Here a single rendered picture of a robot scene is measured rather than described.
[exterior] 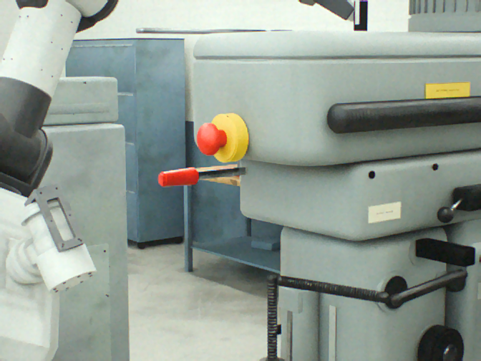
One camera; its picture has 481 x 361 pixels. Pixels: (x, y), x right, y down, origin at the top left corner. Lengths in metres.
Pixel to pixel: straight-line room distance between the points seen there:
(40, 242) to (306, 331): 0.37
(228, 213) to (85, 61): 2.16
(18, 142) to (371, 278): 0.55
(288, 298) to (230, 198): 7.26
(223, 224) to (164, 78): 1.50
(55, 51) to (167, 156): 7.30
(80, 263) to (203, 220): 7.71
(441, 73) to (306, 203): 0.24
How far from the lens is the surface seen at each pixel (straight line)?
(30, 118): 1.36
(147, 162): 8.56
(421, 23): 1.39
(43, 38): 1.39
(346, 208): 1.12
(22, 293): 1.24
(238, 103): 1.11
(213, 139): 1.08
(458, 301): 1.32
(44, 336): 1.23
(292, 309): 1.22
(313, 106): 1.05
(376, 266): 1.19
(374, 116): 1.05
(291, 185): 1.19
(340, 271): 1.20
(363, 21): 1.26
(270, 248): 7.50
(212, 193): 8.69
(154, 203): 8.65
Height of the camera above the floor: 1.86
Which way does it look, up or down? 8 degrees down
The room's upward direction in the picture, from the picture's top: straight up
